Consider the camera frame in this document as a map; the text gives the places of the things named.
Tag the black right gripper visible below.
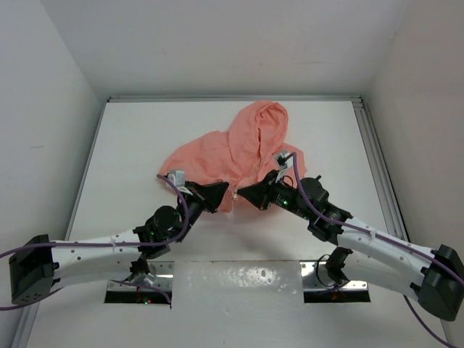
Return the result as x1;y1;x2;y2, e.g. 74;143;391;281
238;169;312;221

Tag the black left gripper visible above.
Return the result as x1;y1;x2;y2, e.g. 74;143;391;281
173;180;228;242

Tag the salmon pink hooded jacket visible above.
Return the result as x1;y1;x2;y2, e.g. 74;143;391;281
159;100;307;212

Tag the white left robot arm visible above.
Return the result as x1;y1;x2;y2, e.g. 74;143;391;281
2;181;229;309

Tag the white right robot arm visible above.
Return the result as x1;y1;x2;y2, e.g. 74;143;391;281
237;170;463;322

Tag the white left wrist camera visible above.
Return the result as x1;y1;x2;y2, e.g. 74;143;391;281
167;170;186;189

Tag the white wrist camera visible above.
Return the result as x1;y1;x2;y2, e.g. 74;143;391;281
274;150;294;181
167;170;186;189

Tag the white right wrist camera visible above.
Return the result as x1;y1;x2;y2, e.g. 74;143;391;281
274;150;294;181

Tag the aluminium frame right rail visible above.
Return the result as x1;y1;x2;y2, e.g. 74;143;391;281
352;98;410;241

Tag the aluminium frame rail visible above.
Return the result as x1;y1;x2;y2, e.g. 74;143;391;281
352;98;410;241
107;94;363;103

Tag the aluminium frame back rail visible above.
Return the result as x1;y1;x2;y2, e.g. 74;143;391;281
107;94;363;103

